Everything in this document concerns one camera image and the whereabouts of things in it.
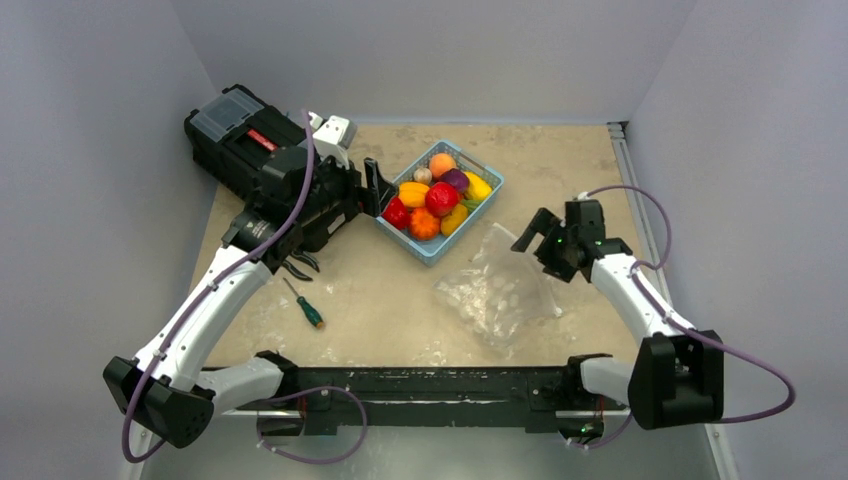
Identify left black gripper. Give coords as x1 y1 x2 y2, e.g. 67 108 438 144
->
293 146 396 226

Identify red toy bell pepper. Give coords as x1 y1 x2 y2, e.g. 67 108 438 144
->
381 196 410 231

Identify orange toy pumpkin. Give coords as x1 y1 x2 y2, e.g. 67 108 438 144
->
407 207 441 241

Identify red toy apple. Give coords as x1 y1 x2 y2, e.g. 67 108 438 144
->
425 182 460 217

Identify clear zip top bag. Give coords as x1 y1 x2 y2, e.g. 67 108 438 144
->
433 223 563 347

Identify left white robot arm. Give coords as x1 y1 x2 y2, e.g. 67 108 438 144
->
103 147 397 448

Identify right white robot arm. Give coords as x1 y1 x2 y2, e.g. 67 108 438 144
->
511 200 724 430

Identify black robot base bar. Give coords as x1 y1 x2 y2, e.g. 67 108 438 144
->
238 357 627 439

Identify yellow toy bell pepper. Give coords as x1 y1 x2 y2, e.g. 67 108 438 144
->
397 181 430 209

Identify white toy garlic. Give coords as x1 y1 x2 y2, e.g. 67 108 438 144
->
412 167 433 186

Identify light blue plastic basket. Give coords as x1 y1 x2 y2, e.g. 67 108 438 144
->
376 140 504 266

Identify peach toy fruit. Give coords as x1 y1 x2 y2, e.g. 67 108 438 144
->
428 153 457 181

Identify yellow toy lemon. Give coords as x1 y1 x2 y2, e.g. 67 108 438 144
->
464 171 493 202

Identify green toy vegetable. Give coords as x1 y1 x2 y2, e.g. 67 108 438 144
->
460 199 482 213

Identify black plastic toolbox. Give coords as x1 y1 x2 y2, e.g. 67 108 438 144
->
184 84 306 200

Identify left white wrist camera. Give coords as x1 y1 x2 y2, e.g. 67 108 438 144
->
308 111 358 169

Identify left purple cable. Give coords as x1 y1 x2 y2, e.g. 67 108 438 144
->
121 109 318 464

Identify black handled pliers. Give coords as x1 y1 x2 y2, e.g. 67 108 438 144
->
282 250 320 282

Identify green handled screwdriver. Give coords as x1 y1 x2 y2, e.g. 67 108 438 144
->
283 278 325 330

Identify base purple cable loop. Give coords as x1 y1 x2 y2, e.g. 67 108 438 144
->
256 386 369 466

